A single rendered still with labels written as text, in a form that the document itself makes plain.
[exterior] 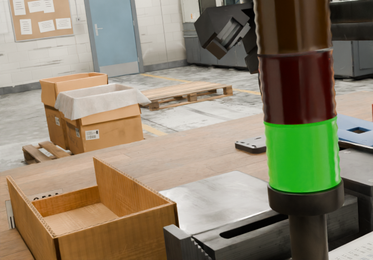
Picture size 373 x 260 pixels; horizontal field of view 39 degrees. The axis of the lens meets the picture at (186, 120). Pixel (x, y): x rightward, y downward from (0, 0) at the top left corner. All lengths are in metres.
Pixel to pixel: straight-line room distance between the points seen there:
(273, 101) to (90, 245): 0.27
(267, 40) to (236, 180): 0.47
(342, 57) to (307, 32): 7.35
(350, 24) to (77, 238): 0.31
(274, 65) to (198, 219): 0.36
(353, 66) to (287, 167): 7.24
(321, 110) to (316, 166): 0.03
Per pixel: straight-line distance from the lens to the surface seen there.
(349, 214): 0.47
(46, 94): 4.76
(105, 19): 11.62
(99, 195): 0.75
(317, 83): 0.26
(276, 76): 0.26
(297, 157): 0.27
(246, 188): 0.69
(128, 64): 11.76
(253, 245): 0.42
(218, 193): 0.68
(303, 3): 0.26
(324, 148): 0.27
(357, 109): 1.22
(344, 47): 7.56
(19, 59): 11.29
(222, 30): 0.67
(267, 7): 0.26
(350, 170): 0.52
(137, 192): 0.60
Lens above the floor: 1.14
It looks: 11 degrees down
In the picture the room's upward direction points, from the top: 7 degrees counter-clockwise
